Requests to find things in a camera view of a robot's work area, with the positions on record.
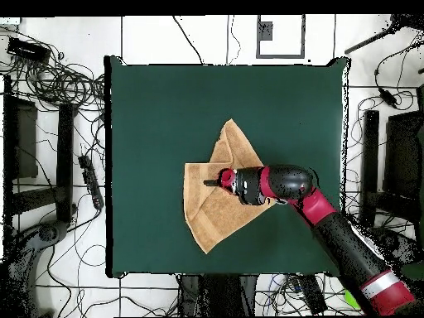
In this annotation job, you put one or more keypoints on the tan terry towel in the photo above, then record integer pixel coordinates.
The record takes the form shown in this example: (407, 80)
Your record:
(212, 212)

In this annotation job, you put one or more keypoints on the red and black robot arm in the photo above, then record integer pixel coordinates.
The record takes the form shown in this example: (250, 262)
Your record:
(331, 225)

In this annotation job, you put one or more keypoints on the black flat box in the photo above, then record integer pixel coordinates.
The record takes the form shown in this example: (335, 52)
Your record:
(313, 294)

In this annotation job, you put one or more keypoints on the dark green table cloth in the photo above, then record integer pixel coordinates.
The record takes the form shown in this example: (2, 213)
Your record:
(149, 132)

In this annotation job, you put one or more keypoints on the black power strip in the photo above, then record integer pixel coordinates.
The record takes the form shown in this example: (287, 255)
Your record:
(91, 182)

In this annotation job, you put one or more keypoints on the black power adapter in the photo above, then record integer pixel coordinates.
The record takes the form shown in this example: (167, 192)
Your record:
(387, 97)

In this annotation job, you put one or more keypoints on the black tripod leg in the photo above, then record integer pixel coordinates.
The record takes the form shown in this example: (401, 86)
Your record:
(371, 39)

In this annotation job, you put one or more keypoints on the dark green bin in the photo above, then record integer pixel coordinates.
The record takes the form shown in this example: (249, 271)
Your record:
(414, 270)

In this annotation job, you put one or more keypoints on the black electronics box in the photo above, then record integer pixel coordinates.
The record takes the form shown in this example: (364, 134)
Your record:
(28, 49)

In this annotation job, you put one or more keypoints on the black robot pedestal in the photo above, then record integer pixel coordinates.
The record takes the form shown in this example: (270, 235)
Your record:
(218, 294)

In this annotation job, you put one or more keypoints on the grey square floor frame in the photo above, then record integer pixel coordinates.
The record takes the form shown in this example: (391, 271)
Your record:
(281, 56)

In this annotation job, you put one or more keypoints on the black upright post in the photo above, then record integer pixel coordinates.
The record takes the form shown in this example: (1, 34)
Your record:
(369, 165)
(64, 162)

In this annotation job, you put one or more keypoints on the grey pedestal leg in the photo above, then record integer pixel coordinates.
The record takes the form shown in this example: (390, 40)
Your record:
(49, 232)
(394, 240)

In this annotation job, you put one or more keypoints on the black shelf frame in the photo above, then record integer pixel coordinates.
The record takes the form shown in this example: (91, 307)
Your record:
(26, 142)
(402, 155)

